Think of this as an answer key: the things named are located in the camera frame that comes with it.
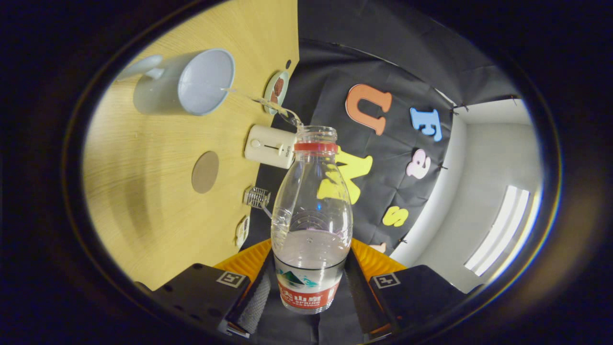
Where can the white cup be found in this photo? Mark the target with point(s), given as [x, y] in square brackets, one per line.
[206, 81]

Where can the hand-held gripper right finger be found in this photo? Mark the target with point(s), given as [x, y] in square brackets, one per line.
[361, 297]

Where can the wooden table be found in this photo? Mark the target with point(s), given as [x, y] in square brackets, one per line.
[143, 191]

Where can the long ceiling light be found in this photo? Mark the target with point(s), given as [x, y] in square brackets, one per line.
[503, 230]

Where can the white toaster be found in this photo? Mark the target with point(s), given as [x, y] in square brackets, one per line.
[268, 143]

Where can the clear plastic juice bottle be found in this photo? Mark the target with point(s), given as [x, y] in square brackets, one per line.
[311, 215]

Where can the small white sauce dish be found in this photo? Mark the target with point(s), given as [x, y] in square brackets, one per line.
[243, 231]

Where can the small metal mesh basket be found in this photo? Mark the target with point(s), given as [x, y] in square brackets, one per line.
[256, 196]

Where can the pale green plate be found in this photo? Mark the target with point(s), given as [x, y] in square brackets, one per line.
[286, 86]

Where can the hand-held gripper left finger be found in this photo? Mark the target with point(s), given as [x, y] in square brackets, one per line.
[254, 302]

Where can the round brown coaster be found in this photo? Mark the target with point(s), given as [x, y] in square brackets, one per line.
[205, 172]

